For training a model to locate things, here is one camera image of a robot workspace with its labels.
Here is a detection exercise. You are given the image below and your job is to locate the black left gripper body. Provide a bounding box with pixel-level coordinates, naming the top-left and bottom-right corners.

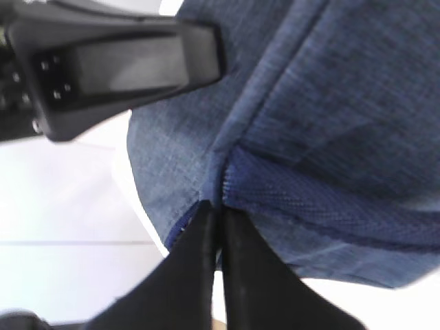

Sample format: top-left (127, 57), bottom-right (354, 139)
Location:
top-left (1, 1), bottom-right (161, 141)

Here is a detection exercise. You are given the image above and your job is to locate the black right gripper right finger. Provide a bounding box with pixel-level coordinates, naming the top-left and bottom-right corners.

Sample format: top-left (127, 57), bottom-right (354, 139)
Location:
top-left (223, 208), bottom-right (365, 329)

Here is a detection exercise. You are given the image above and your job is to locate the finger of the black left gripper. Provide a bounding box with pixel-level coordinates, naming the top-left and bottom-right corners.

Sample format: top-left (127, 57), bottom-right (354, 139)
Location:
top-left (6, 19), bottom-right (223, 142)

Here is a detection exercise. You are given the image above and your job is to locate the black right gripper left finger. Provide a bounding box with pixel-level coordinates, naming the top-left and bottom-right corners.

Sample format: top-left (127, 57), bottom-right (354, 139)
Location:
top-left (84, 201), bottom-right (216, 330)

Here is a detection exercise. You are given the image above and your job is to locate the navy blue lunch bag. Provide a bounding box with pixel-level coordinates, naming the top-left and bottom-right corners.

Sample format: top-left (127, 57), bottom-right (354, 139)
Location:
top-left (127, 1), bottom-right (439, 288)

